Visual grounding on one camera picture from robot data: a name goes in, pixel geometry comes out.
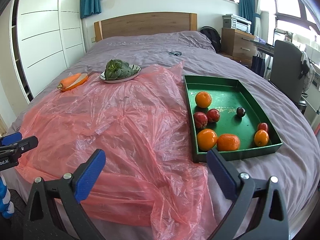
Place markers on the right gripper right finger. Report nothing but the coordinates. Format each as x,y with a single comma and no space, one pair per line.
269,219

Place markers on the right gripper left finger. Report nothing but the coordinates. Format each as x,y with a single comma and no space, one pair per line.
42,219

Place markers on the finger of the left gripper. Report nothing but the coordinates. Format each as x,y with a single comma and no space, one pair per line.
10,139
18,148

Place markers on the large orange mandarin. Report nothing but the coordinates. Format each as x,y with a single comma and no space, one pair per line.
228,142

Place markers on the red fruit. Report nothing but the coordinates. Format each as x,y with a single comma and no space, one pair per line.
213,115
200,120
263,126

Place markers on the dark purple plum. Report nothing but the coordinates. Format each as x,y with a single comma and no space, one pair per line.
240,112

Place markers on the orange carrot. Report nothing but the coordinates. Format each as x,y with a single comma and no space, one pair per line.
66,82

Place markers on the orange oval dish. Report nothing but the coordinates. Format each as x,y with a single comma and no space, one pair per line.
81,80

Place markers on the pink plastic sheet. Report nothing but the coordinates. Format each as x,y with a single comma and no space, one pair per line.
142,126

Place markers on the white patterned plate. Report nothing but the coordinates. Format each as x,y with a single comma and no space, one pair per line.
136,71

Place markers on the green rectangular tray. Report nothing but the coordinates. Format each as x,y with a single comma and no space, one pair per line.
227,95

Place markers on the white wardrobe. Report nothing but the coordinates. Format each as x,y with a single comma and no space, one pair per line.
49,39

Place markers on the green leafy vegetable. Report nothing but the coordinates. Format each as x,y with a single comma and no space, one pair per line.
117,69

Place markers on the dark shopping bag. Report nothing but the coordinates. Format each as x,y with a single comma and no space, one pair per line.
258,64

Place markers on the grey office chair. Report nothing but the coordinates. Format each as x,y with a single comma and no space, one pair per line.
288,72

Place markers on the dark glasses on bed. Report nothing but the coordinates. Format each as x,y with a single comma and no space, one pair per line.
175,53

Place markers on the wooden nightstand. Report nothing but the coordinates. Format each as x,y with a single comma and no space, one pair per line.
238,46

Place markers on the wooden headboard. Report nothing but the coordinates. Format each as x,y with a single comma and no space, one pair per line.
148,23

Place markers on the desk with clutter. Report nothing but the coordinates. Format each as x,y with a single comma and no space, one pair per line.
267,48

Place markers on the black backpack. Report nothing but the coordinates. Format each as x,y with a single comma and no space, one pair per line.
213,36

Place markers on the white printer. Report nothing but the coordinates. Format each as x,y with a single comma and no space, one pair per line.
233,21

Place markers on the right teal curtain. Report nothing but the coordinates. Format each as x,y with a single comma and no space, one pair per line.
250,10

